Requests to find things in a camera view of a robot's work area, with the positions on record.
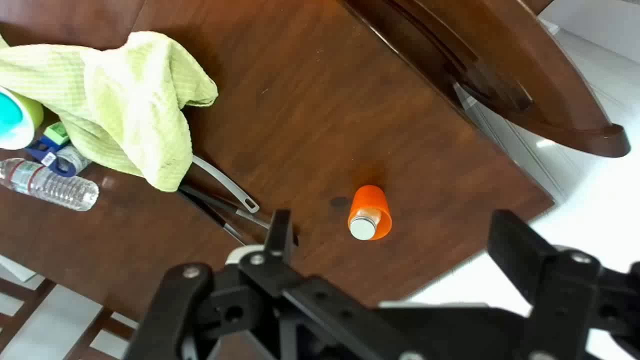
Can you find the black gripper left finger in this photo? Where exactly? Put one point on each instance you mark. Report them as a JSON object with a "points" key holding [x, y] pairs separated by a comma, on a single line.
{"points": [[280, 241]]}

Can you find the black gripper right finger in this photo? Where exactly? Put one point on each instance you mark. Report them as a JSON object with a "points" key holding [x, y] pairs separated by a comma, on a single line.
{"points": [[523, 257]]}

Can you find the orange bottle with white cap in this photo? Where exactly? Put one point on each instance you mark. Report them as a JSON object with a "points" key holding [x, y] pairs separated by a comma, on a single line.
{"points": [[368, 216]]}

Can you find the dark wooden chair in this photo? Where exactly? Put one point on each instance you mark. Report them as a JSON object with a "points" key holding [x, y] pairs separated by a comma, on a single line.
{"points": [[501, 54]]}

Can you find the yellow-green cloth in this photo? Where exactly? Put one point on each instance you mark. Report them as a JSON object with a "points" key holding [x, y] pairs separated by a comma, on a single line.
{"points": [[123, 106]]}

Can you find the clear plastic water bottle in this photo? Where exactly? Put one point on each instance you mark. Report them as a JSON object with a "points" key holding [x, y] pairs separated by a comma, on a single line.
{"points": [[36, 181]]}

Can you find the teal plastic cup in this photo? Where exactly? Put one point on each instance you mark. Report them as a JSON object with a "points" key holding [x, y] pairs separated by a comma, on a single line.
{"points": [[18, 120]]}

